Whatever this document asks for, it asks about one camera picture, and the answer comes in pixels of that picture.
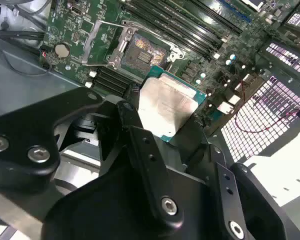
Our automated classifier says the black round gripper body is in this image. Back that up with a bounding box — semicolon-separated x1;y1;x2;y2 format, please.
43;159;228;240

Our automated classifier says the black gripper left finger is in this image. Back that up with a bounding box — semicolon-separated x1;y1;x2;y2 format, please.
0;83;185;231

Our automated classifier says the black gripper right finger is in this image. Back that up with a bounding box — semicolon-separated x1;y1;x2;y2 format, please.
167;122;300;240

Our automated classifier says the silver green CPU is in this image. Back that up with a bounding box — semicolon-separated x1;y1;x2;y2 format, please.
137;66;208;144

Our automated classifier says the metal socket cover frame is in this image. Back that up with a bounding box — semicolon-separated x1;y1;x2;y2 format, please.
80;19;138;68

